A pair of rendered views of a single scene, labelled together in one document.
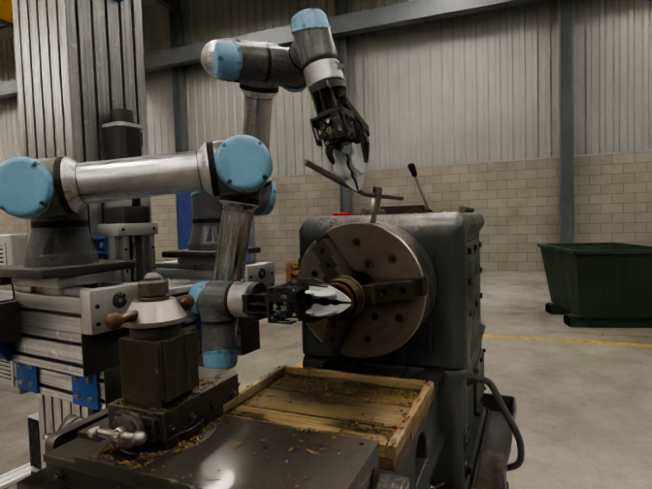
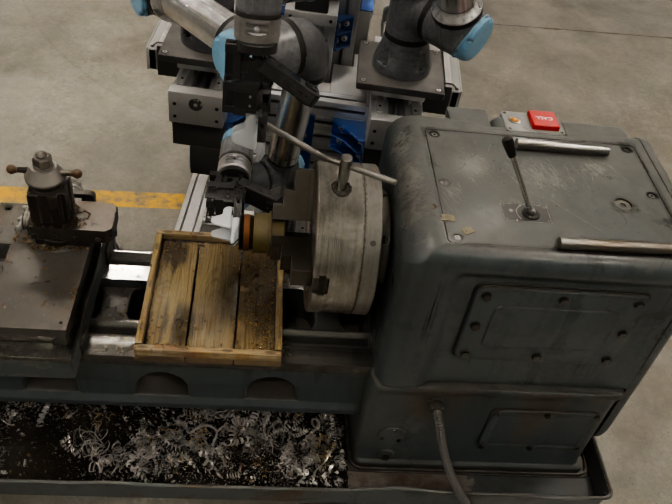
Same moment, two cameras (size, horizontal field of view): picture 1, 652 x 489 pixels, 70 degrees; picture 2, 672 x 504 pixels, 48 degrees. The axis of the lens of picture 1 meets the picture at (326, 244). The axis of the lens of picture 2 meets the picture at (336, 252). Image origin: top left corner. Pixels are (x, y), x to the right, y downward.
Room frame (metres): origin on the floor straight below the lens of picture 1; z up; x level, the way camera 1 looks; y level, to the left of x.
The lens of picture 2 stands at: (0.50, -1.06, 2.13)
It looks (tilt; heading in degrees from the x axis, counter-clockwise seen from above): 43 degrees down; 57
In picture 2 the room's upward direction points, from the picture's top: 10 degrees clockwise
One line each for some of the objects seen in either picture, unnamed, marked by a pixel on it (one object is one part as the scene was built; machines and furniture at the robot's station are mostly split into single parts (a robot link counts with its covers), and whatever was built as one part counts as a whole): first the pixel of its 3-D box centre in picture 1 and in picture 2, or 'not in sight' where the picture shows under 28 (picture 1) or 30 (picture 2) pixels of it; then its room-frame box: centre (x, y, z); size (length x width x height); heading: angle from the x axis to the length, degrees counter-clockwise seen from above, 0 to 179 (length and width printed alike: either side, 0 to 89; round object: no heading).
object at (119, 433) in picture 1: (174, 408); (66, 223); (0.63, 0.21, 0.99); 0.20 x 0.10 x 0.05; 156
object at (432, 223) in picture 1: (400, 276); (515, 250); (1.49, -0.23, 1.06); 0.59 x 0.48 x 0.39; 156
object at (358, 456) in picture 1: (198, 460); (48, 258); (0.57, 0.17, 0.95); 0.43 x 0.17 x 0.05; 66
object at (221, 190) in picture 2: (277, 301); (227, 195); (0.95, 0.10, 1.08); 0.12 x 0.09 x 0.08; 65
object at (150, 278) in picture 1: (153, 285); (41, 158); (0.60, 0.22, 1.17); 0.04 x 0.04 x 0.03
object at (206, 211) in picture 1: (211, 197); (415, 6); (1.52, 0.36, 1.33); 0.13 x 0.12 x 0.14; 111
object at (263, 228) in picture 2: (341, 298); (262, 233); (0.98, -0.03, 1.08); 0.09 x 0.09 x 0.09; 66
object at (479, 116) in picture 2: not in sight; (467, 123); (1.46, 0.00, 1.24); 0.09 x 0.08 x 0.03; 156
